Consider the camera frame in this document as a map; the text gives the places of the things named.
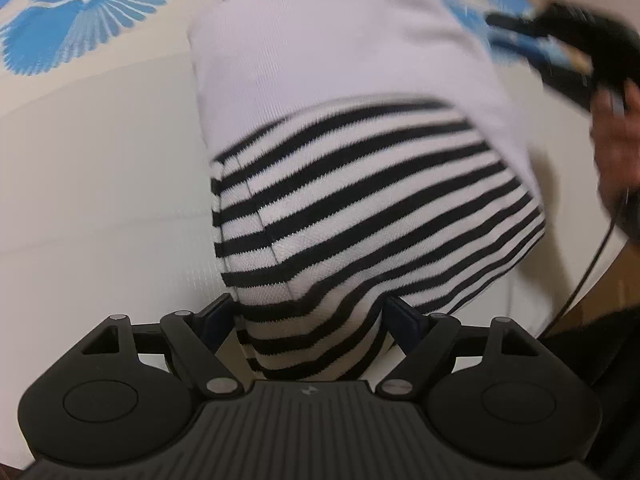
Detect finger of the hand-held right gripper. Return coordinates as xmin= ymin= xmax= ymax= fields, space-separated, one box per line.
xmin=484 ymin=11 xmax=549 ymax=39
xmin=487 ymin=32 xmax=597 ymax=112

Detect person's right hand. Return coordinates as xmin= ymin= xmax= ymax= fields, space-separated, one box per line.
xmin=589 ymin=82 xmax=640 ymax=212

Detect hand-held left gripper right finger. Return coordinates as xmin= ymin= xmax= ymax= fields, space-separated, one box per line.
xmin=375 ymin=295 xmax=539 ymax=400

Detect white wide-striped shirt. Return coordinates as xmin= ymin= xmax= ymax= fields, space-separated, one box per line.
xmin=187 ymin=0 xmax=549 ymax=384

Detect black cable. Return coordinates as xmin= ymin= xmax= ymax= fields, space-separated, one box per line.
xmin=544 ymin=186 xmax=632 ymax=337

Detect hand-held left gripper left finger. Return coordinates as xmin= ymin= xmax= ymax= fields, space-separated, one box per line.
xmin=82 ymin=293 xmax=246 ymax=400

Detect blue white printed blanket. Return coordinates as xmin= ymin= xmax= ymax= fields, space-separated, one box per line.
xmin=0 ymin=0 xmax=629 ymax=476

